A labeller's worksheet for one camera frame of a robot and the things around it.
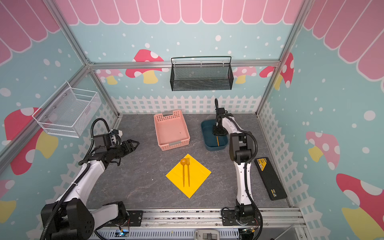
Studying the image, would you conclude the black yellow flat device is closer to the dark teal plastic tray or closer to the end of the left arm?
the dark teal plastic tray

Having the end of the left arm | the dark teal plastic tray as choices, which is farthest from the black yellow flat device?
the end of the left arm

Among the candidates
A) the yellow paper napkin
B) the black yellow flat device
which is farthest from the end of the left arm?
the black yellow flat device

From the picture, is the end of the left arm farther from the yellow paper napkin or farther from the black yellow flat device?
the black yellow flat device

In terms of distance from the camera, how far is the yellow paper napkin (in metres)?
0.85
